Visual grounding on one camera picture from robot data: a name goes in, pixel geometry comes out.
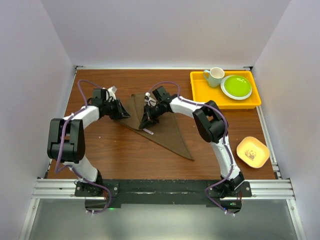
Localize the purple cable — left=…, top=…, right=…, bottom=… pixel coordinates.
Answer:
left=54, top=79, right=113, bottom=215
left=147, top=81, right=238, bottom=216

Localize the knife with pink handle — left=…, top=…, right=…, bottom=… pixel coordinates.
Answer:
left=142, top=128, right=154, bottom=135

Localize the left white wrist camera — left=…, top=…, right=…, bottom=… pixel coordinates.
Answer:
left=106, top=86, right=117, bottom=102

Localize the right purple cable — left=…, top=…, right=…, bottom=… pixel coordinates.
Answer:
left=147, top=81, right=238, bottom=216

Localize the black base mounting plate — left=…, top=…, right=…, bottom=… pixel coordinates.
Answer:
left=74, top=178, right=251, bottom=210

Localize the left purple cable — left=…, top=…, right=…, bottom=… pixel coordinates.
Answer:
left=54, top=79, right=113, bottom=215

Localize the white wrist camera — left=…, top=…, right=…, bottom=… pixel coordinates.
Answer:
left=144, top=92, right=158, bottom=107
left=106, top=86, right=117, bottom=102

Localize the pale green mug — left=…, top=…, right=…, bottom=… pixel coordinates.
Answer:
left=203, top=67, right=225, bottom=88

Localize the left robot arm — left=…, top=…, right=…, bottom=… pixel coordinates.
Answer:
left=47, top=86, right=130, bottom=196

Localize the brown cloth napkin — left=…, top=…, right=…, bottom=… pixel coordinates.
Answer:
left=118, top=93, right=194, bottom=161

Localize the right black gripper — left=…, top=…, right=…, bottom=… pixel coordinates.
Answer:
left=139, top=102, right=165, bottom=131

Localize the green plate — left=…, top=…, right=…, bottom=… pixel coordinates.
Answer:
left=220, top=75, right=253, bottom=101

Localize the yellow plastic tray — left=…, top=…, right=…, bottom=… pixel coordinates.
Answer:
left=190, top=70, right=262, bottom=110

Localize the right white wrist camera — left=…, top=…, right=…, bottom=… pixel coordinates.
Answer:
left=144, top=92, right=158, bottom=107

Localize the yellow panda bowl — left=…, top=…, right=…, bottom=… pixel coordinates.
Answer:
left=236, top=136, right=270, bottom=169

